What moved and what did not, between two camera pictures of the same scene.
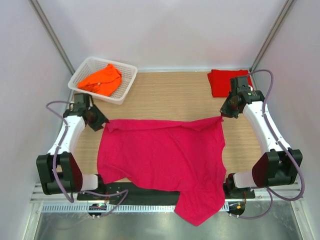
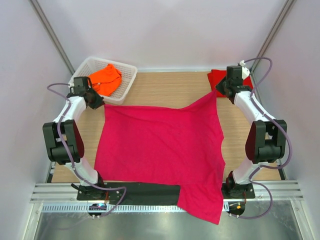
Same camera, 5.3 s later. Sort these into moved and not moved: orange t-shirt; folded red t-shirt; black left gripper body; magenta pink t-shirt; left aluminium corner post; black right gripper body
Moved: black right gripper body; black left gripper body; magenta pink t-shirt
Not moved: left aluminium corner post; orange t-shirt; folded red t-shirt
